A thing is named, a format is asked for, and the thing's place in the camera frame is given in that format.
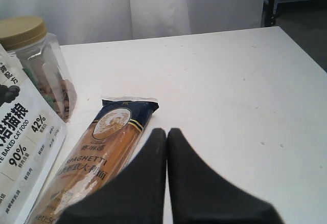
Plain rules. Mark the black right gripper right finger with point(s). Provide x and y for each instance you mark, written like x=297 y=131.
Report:
x=200 y=195

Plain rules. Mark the spaghetti packet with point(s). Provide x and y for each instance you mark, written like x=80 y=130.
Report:
x=99 y=155

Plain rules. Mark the white backdrop curtain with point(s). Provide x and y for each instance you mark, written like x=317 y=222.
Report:
x=86 y=21

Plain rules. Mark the clear jar with yellow lid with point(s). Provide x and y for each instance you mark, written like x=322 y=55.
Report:
x=27 y=40

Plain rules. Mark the white cat food bag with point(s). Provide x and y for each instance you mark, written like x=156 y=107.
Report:
x=31 y=137

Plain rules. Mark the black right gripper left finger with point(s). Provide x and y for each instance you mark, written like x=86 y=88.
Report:
x=136 y=195

